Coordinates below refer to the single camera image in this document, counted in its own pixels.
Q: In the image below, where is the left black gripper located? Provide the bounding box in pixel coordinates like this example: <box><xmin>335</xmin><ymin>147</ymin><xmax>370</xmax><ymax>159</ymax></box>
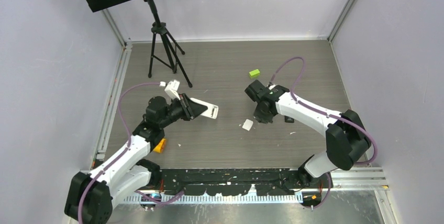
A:
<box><xmin>160</xmin><ymin>94</ymin><xmax>207</xmax><ymax>129</ymax></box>

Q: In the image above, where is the white remote control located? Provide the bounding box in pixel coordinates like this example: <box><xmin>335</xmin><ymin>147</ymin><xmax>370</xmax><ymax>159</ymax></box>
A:
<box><xmin>195</xmin><ymin>100</ymin><xmax>219</xmax><ymax>119</ymax></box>

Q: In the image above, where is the white battery cover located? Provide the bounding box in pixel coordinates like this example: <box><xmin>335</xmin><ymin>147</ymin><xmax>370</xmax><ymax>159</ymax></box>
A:
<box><xmin>242</xmin><ymin>119</ymin><xmax>253</xmax><ymax>131</ymax></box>

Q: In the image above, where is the black remote control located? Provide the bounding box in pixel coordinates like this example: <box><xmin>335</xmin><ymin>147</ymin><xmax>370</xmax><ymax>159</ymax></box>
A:
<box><xmin>284</xmin><ymin>116</ymin><xmax>295</xmax><ymax>124</ymax></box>

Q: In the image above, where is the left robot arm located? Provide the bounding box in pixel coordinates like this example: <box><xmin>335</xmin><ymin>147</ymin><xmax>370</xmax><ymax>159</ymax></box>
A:
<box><xmin>64</xmin><ymin>93</ymin><xmax>219</xmax><ymax>223</ymax></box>

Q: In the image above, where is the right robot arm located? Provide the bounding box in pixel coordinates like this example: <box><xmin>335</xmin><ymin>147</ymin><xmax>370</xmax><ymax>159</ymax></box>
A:
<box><xmin>245</xmin><ymin>80</ymin><xmax>373</xmax><ymax>188</ymax></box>

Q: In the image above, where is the green block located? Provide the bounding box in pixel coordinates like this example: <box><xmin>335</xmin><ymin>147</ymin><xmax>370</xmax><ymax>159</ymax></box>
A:
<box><xmin>248</xmin><ymin>69</ymin><xmax>261</xmax><ymax>79</ymax></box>

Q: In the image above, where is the yellow toy block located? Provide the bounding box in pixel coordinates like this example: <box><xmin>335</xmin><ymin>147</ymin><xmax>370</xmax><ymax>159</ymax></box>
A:
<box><xmin>153</xmin><ymin>138</ymin><xmax>167</xmax><ymax>153</ymax></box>

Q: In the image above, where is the black tripod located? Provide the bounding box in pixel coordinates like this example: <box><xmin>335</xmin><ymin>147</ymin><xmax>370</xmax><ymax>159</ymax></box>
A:
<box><xmin>144</xmin><ymin>0</ymin><xmax>193</xmax><ymax>88</ymax></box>

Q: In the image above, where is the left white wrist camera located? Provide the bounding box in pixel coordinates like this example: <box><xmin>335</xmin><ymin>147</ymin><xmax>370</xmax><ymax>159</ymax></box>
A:
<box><xmin>160</xmin><ymin>80</ymin><xmax>181</xmax><ymax>100</ymax></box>

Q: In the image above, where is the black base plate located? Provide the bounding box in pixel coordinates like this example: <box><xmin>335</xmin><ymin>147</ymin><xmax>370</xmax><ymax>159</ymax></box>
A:
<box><xmin>150</xmin><ymin>168</ymin><xmax>332</xmax><ymax>196</ymax></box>

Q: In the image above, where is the white cable duct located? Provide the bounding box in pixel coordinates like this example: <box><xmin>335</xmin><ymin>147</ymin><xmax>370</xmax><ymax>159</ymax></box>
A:
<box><xmin>121</xmin><ymin>193</ymin><xmax>306</xmax><ymax>205</ymax></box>

